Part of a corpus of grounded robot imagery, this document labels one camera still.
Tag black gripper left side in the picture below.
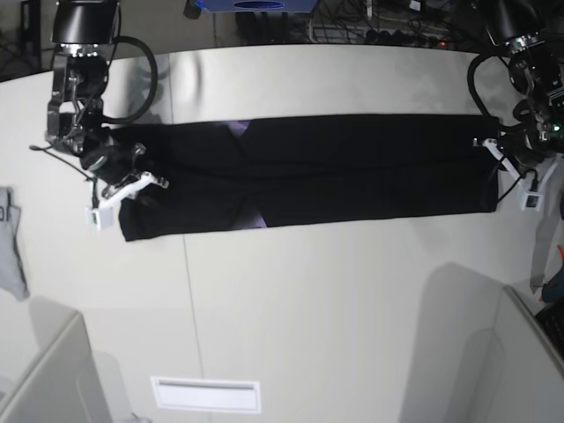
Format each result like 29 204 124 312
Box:
472 122 563 168

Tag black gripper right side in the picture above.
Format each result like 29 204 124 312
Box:
79 136 169 189

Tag black T-shirt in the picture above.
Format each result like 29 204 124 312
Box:
112 115 499 241

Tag black power strip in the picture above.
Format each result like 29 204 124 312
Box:
363 29 448 48

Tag grey folded garment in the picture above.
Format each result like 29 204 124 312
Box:
1 187 29 301

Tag black keyboard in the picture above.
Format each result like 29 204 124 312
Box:
535 301 564 356

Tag blue box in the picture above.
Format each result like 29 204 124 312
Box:
196 0 318 13

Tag grey partition panel left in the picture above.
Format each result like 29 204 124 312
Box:
1 313 113 422

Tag grey partition panel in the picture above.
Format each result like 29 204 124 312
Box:
494 286 563 422
1 313 113 422

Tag grey partition panel right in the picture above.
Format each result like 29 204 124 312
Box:
494 286 563 422

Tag grey strap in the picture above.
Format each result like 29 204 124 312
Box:
530 175 560 295

